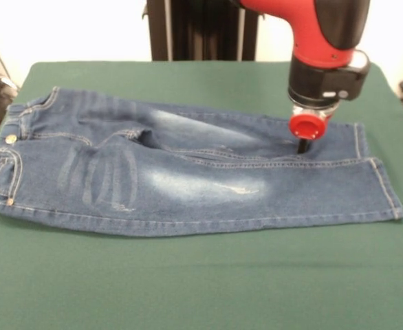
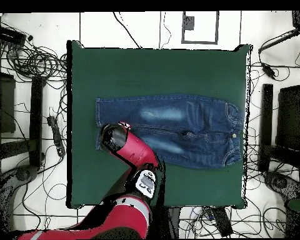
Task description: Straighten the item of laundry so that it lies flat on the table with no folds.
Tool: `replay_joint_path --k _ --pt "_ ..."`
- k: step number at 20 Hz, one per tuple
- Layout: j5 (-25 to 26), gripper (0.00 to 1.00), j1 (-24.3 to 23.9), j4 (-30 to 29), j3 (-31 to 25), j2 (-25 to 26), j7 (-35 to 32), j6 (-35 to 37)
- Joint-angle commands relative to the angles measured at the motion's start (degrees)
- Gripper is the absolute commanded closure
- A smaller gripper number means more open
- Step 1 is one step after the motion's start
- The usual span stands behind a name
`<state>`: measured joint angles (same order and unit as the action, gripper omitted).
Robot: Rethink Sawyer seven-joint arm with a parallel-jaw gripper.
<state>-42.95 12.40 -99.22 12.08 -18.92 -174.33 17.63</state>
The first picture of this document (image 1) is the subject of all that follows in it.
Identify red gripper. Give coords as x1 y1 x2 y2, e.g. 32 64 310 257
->
288 110 328 155

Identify blue denim jeans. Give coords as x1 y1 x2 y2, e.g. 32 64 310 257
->
0 86 403 239

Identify dark green table cloth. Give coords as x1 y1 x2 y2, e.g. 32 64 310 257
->
0 60 403 330

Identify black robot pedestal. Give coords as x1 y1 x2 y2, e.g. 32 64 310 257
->
142 0 259 62

